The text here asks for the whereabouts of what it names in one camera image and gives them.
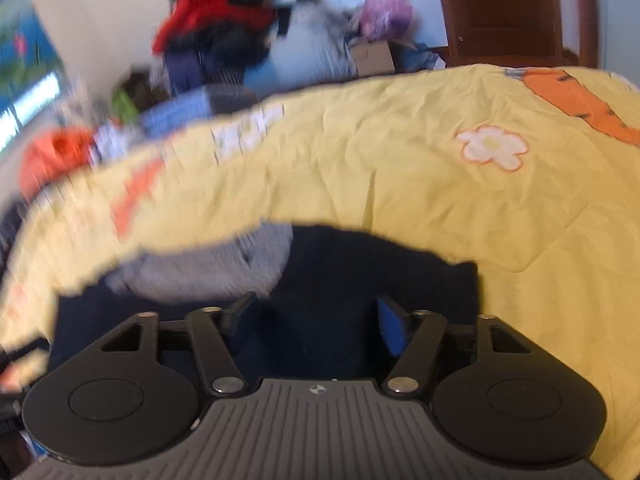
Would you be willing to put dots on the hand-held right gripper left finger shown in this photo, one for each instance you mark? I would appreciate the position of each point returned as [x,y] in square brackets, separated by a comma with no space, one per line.
[242,316]

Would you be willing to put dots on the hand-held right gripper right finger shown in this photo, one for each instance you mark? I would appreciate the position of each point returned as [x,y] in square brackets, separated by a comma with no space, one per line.
[393,325]

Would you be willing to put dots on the navy and grey sweater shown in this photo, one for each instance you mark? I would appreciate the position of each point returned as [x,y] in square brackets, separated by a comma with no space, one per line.
[325,280]

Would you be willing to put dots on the yellow carrot print blanket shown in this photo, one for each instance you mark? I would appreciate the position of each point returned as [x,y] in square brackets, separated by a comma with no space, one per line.
[400,185]

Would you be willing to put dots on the white patterned cloth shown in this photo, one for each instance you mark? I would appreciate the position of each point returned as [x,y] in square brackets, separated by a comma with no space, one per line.
[117,142]

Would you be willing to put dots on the blue knit garment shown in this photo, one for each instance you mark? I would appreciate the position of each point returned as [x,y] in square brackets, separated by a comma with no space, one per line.
[185,107]

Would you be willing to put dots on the orange plastic bag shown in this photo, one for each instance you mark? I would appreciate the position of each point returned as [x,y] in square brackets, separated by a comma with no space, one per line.
[52,160]

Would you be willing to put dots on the dark green garment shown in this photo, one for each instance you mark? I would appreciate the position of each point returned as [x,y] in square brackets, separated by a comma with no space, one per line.
[127,97]

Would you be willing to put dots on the navy garment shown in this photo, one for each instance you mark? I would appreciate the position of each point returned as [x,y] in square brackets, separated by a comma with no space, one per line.
[210,60]

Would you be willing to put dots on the cardboard box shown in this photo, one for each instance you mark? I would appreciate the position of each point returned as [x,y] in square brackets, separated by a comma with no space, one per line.
[372,57]

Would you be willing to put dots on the blue cloth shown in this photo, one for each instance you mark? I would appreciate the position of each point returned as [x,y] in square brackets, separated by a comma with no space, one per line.
[417,57]

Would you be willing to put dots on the light grey garment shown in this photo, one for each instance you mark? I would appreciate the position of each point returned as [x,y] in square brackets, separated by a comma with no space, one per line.
[310,50]

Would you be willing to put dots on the window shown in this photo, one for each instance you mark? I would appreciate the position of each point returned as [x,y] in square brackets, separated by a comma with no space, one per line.
[30,105]

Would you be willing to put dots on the red garment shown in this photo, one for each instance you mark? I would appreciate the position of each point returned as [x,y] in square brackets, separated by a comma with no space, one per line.
[210,15]

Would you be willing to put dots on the purple plastic bag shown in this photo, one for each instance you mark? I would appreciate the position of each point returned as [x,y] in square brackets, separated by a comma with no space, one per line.
[386,12]

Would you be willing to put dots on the brown wooden door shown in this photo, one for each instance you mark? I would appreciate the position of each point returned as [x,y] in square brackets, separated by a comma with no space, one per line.
[500,10]

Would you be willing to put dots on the lotus wall poster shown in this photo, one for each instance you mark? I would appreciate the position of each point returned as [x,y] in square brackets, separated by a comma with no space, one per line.
[20,45]

